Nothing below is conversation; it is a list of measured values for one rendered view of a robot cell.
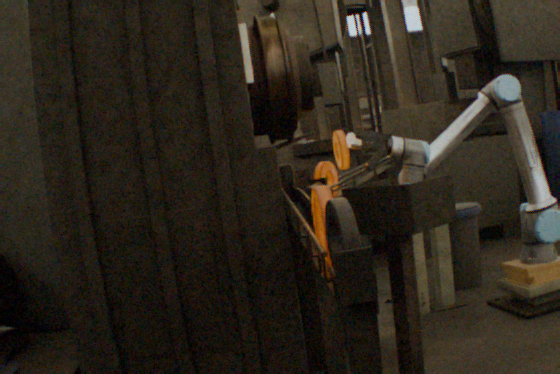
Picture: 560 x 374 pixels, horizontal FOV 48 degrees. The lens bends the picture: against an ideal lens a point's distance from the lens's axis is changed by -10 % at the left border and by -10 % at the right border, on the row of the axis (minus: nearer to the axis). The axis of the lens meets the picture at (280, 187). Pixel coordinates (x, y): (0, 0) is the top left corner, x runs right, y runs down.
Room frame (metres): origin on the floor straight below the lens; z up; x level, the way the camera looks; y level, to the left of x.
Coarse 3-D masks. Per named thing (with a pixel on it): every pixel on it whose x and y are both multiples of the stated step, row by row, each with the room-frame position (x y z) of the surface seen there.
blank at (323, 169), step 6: (324, 162) 2.92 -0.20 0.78; (330, 162) 2.96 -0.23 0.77; (318, 168) 2.90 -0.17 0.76; (324, 168) 2.91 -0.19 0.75; (330, 168) 2.95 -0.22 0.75; (318, 174) 2.88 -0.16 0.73; (324, 174) 2.90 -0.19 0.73; (330, 174) 2.96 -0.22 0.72; (336, 174) 2.99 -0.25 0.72; (330, 180) 2.97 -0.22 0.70; (336, 180) 2.98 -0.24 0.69; (336, 186) 2.98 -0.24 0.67; (336, 192) 2.97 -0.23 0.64
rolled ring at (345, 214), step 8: (328, 200) 1.39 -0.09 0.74; (336, 200) 1.36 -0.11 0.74; (344, 200) 1.36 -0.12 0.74; (328, 208) 1.40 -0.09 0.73; (336, 208) 1.33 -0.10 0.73; (344, 208) 1.33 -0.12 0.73; (328, 216) 1.41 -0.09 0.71; (336, 216) 1.33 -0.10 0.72; (344, 216) 1.31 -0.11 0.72; (352, 216) 1.31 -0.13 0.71; (328, 224) 1.43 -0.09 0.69; (336, 224) 1.43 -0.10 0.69; (344, 224) 1.30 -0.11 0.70; (352, 224) 1.30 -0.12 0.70; (328, 232) 1.44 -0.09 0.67; (336, 232) 1.44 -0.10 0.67; (344, 232) 1.30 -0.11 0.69; (352, 232) 1.30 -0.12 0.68; (328, 240) 1.45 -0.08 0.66; (336, 240) 1.44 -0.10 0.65; (344, 240) 1.29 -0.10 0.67; (352, 240) 1.29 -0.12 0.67; (328, 248) 1.46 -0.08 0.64; (336, 248) 1.44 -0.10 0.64; (344, 248) 1.29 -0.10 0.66; (352, 248) 1.29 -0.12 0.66
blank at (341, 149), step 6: (336, 132) 2.73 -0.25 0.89; (342, 132) 2.72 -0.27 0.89; (336, 138) 2.73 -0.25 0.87; (342, 138) 2.70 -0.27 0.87; (336, 144) 2.77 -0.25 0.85; (342, 144) 2.69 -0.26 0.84; (336, 150) 2.79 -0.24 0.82; (342, 150) 2.68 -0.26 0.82; (348, 150) 2.69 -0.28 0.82; (336, 156) 2.80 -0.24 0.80; (342, 156) 2.69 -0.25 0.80; (348, 156) 2.69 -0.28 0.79; (342, 162) 2.70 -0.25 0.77; (348, 162) 2.71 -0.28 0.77; (342, 168) 2.73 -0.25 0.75
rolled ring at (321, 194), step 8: (312, 192) 1.59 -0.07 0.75; (320, 192) 1.52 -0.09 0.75; (328, 192) 1.52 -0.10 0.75; (312, 200) 1.61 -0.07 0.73; (320, 200) 1.50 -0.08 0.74; (312, 208) 1.64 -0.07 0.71; (320, 208) 1.49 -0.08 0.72; (320, 216) 1.51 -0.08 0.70; (320, 224) 1.62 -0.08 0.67; (320, 232) 1.62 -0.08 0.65; (320, 240) 1.61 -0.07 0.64; (328, 256) 1.49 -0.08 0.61
